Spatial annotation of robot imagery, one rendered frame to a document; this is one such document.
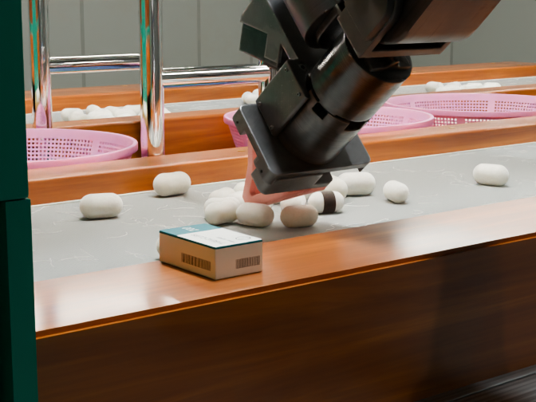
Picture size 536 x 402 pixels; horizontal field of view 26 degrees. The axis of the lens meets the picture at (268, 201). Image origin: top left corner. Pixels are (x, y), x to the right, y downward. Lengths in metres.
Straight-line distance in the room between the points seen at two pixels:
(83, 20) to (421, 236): 2.57
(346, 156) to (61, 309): 0.35
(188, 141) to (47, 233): 0.61
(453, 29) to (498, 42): 2.88
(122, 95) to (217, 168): 0.74
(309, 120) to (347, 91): 0.04
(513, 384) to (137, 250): 0.29
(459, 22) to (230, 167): 0.42
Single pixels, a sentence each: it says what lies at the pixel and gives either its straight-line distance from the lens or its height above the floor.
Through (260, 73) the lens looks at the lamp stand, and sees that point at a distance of 1.24.
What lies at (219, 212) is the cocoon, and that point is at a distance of 0.94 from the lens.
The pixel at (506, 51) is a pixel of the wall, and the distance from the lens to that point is 3.66.
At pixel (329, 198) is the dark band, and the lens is 0.99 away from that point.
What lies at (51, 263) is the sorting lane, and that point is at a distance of 0.83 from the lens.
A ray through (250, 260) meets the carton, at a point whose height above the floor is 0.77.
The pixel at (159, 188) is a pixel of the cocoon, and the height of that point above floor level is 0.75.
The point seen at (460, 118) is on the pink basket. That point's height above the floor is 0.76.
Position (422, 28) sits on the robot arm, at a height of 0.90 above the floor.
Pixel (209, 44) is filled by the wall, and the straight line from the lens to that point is 3.55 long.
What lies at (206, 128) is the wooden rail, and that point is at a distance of 1.53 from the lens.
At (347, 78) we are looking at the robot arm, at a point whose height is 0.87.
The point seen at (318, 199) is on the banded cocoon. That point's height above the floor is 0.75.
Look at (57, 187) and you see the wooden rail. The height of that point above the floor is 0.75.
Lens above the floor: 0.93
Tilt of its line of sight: 11 degrees down
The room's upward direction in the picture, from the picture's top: straight up
